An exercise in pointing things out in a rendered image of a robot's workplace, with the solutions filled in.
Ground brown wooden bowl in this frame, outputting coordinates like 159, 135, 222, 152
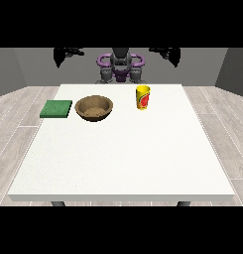
74, 94, 114, 123

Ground green square pad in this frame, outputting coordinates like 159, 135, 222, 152
39, 99, 73, 119

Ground grey robot trunk purple rings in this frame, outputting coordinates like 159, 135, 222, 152
95, 48, 148, 85

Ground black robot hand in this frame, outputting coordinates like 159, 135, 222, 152
148, 48, 182, 68
53, 48, 85, 69

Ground yellow cup with melon print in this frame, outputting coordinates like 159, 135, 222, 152
136, 84, 151, 111

